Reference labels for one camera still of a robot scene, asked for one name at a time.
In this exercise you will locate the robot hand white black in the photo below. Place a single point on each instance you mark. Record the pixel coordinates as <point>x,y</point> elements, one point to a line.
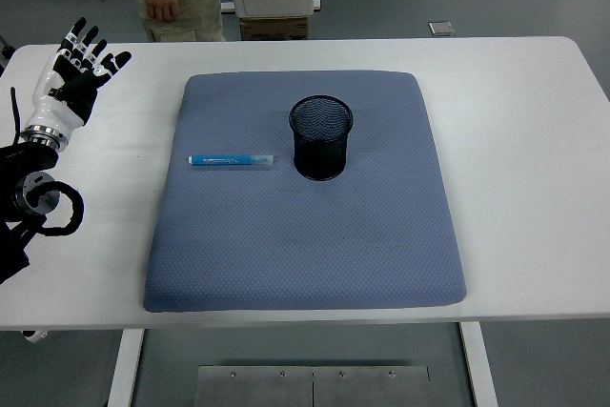
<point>50,109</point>

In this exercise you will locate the grey floor socket plate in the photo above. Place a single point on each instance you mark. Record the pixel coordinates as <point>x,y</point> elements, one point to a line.
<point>441,28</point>

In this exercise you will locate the grey metal plate with screws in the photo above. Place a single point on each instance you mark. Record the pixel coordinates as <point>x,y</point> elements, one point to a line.
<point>267,388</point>

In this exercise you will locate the white base bar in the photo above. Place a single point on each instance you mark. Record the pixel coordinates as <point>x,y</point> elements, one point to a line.
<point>228,6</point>

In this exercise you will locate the white table leg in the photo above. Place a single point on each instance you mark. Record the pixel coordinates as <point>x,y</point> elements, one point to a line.
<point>478,369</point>
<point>125,369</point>

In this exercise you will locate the small white black robot part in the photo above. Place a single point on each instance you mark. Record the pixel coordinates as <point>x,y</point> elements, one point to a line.
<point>34,335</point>

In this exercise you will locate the brown cardboard box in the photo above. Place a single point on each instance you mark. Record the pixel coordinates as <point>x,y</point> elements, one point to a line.
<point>274,28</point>

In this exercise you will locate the black mesh pen holder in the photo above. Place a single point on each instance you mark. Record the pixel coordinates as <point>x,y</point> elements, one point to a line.
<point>320,154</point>

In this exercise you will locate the blue-grey textured mat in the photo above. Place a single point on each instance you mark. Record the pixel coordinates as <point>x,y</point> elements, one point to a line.
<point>305,245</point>

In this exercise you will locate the person's hand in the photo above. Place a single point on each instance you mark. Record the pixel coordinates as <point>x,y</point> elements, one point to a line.
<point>162,6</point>

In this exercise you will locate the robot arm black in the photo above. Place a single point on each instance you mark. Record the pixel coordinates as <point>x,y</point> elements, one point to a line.
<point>19,173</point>

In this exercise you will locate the blue marker pen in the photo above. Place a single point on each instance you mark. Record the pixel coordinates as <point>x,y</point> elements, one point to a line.
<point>224,160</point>

